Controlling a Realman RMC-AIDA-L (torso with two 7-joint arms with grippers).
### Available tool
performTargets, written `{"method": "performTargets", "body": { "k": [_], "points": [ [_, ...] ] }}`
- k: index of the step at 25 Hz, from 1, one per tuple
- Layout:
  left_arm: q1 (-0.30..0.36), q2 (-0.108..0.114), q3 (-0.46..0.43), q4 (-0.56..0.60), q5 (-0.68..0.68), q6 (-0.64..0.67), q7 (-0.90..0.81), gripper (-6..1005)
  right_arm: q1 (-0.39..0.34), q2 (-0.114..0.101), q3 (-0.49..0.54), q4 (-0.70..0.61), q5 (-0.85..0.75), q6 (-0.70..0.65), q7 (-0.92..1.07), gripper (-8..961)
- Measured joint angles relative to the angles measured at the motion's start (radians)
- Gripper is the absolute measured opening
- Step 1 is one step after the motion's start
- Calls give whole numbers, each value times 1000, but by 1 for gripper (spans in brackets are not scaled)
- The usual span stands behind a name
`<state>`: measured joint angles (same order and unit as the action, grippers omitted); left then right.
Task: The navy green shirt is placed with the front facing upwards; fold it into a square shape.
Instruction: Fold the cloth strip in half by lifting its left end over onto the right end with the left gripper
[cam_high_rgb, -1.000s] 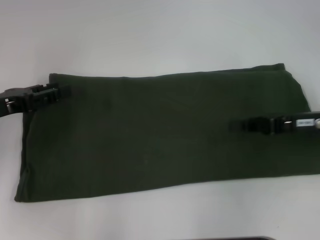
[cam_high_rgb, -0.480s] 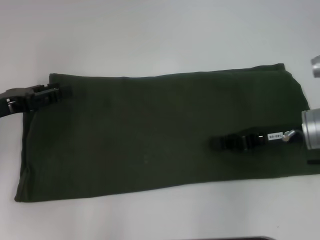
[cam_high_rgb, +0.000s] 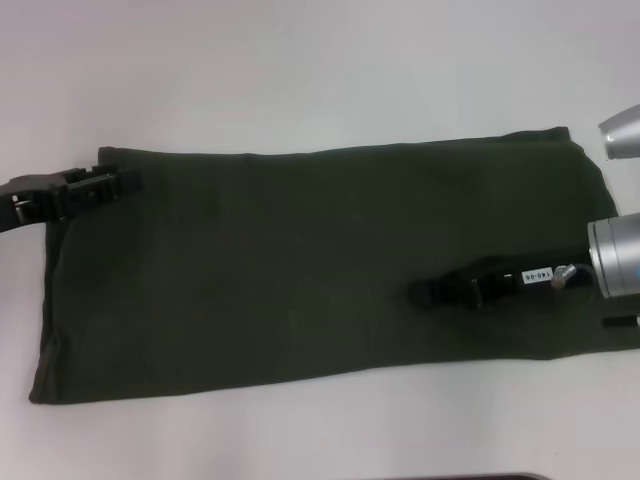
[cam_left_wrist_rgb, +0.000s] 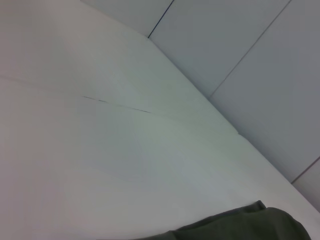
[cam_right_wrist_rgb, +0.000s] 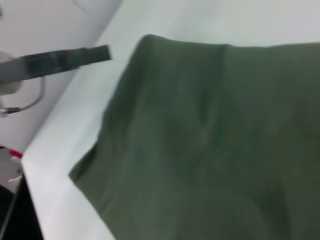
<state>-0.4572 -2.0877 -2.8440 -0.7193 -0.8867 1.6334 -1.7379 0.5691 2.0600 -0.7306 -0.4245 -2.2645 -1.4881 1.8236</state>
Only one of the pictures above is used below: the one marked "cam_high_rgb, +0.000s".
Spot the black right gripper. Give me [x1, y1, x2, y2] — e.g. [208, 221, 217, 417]
[409, 254, 597, 312]

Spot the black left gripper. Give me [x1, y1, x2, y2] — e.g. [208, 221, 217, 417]
[0, 164, 145, 234]

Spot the dark green printed t-shirt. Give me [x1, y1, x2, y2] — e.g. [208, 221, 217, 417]
[27, 127, 619, 407]

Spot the right arm cable with connector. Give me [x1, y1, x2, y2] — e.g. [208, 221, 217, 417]
[549, 262, 640, 330]

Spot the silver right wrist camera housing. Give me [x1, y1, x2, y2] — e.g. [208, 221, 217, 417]
[598, 102, 640, 162]

